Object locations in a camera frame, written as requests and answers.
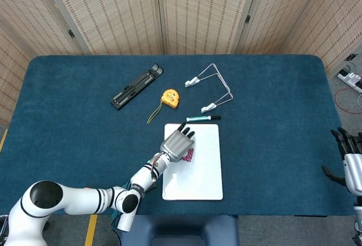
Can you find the yellow tape measure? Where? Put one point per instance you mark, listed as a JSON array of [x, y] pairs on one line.
[[170, 97]]

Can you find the small black box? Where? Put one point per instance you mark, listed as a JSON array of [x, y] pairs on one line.
[[350, 57]]

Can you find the green whiteboard marker black cap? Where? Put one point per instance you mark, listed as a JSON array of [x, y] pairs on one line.
[[199, 118]]

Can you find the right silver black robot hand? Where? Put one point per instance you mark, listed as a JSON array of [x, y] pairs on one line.
[[353, 175]]

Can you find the white power strip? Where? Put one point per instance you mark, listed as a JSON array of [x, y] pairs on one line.
[[350, 80]]

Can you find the yellow floor tape strip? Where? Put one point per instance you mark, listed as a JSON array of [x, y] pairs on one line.
[[91, 230]]

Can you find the white rectangular board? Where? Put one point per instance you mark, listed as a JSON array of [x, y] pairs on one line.
[[203, 178]]

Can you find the bamboo folding screen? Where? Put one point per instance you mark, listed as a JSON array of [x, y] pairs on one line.
[[198, 11]]

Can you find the blue padded seat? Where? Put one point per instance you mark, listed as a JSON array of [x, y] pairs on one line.
[[178, 232]]

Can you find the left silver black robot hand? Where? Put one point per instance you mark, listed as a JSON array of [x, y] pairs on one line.
[[176, 145]]

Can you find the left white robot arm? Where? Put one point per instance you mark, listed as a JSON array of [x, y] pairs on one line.
[[85, 200]]

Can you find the pink glitter card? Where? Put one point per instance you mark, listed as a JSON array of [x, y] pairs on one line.
[[189, 156]]

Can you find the blue felt table cover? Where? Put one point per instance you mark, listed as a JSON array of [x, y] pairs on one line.
[[268, 144]]

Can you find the black folding stand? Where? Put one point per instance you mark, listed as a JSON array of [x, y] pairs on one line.
[[135, 87]]

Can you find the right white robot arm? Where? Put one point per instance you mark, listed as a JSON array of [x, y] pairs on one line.
[[358, 220]]

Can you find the black screen hinge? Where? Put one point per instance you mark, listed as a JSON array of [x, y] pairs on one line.
[[247, 19], [71, 33]]

